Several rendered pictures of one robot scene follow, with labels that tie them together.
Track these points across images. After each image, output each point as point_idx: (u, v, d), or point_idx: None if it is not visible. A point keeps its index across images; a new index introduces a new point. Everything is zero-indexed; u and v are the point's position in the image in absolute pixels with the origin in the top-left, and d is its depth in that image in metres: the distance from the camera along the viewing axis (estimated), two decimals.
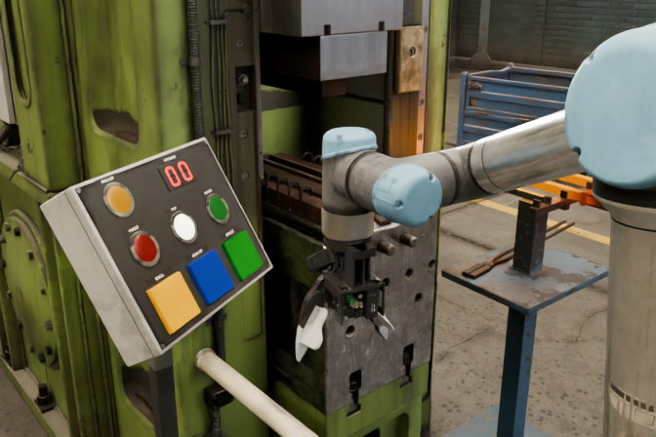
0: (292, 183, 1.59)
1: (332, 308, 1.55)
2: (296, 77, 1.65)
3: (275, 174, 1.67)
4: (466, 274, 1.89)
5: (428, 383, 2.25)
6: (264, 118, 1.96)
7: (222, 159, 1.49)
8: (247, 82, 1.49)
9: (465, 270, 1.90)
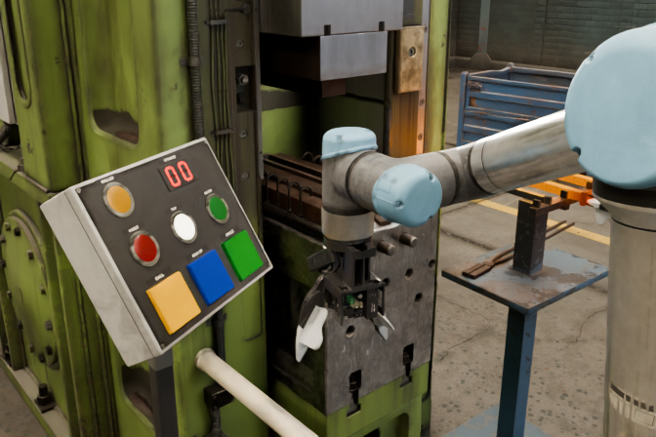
0: (292, 183, 1.59)
1: (332, 308, 1.55)
2: (296, 77, 1.65)
3: (275, 174, 1.67)
4: (466, 274, 1.89)
5: (428, 383, 2.25)
6: (264, 118, 1.96)
7: (222, 159, 1.49)
8: (247, 82, 1.49)
9: (465, 270, 1.90)
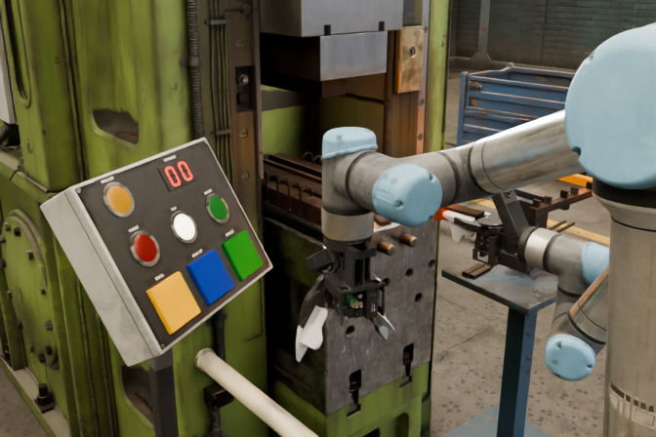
0: (292, 183, 1.59)
1: (332, 308, 1.55)
2: (296, 77, 1.65)
3: (275, 174, 1.67)
4: (466, 274, 1.89)
5: (428, 383, 2.25)
6: (264, 118, 1.96)
7: (222, 159, 1.49)
8: (247, 82, 1.49)
9: (465, 270, 1.90)
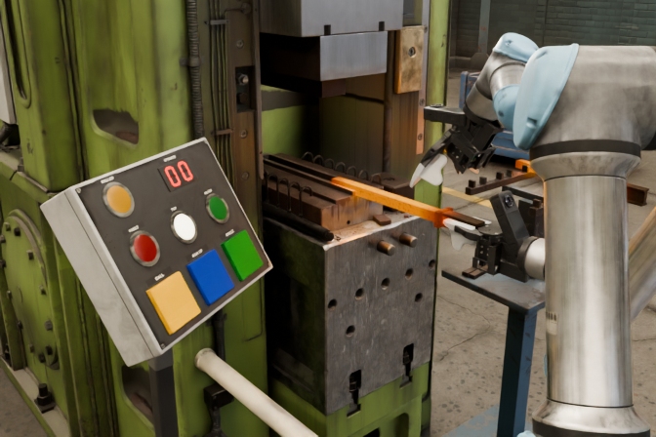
0: (292, 183, 1.59)
1: (332, 308, 1.55)
2: (296, 77, 1.65)
3: (275, 174, 1.67)
4: (466, 274, 1.89)
5: (428, 383, 2.25)
6: (264, 118, 1.96)
7: (222, 159, 1.49)
8: (247, 82, 1.49)
9: (465, 270, 1.90)
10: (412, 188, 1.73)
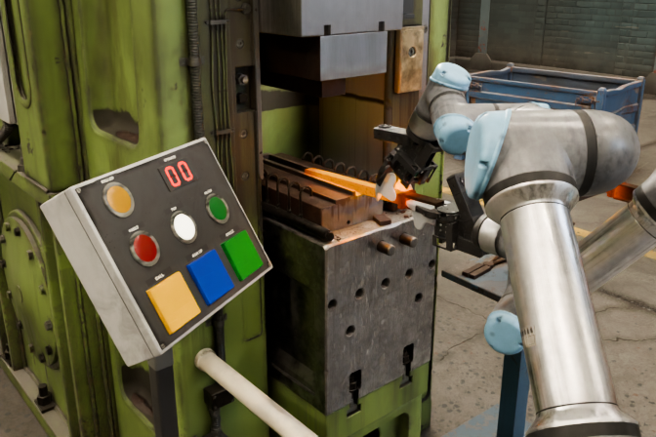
0: (292, 183, 1.59)
1: (332, 308, 1.55)
2: (296, 77, 1.65)
3: (275, 174, 1.67)
4: (466, 274, 1.89)
5: (428, 383, 2.25)
6: (264, 118, 1.96)
7: (222, 159, 1.49)
8: (247, 82, 1.49)
9: (465, 270, 1.90)
10: (412, 188, 1.73)
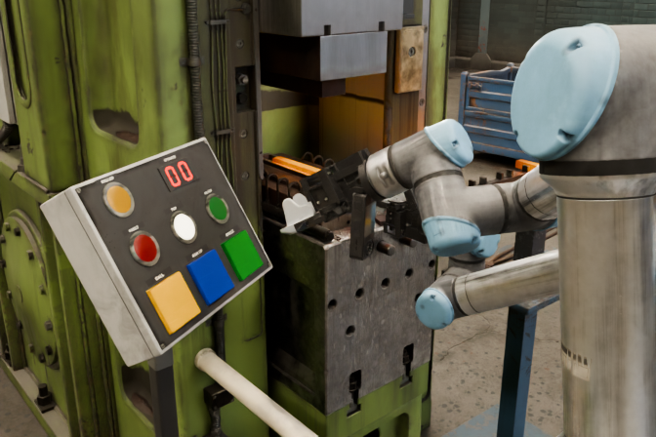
0: (292, 183, 1.59)
1: (332, 308, 1.55)
2: (296, 77, 1.65)
3: (275, 174, 1.67)
4: None
5: (428, 383, 2.25)
6: (264, 118, 1.96)
7: (222, 159, 1.49)
8: (247, 82, 1.49)
9: None
10: None
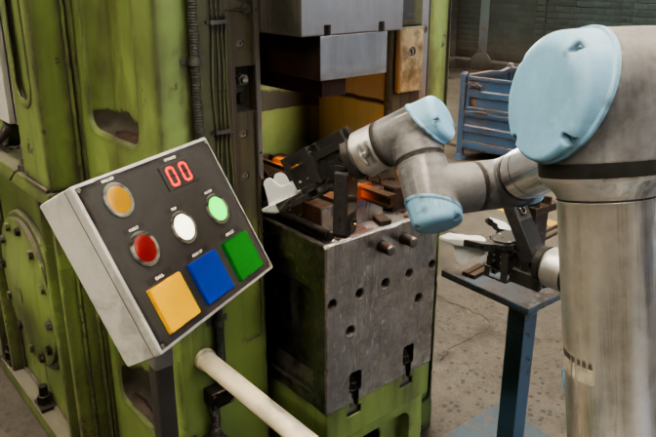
0: None
1: (332, 308, 1.55)
2: (296, 77, 1.65)
3: (275, 174, 1.67)
4: (466, 274, 1.89)
5: (428, 383, 2.25)
6: (264, 118, 1.96)
7: (222, 159, 1.49)
8: (247, 82, 1.49)
9: (465, 270, 1.90)
10: None
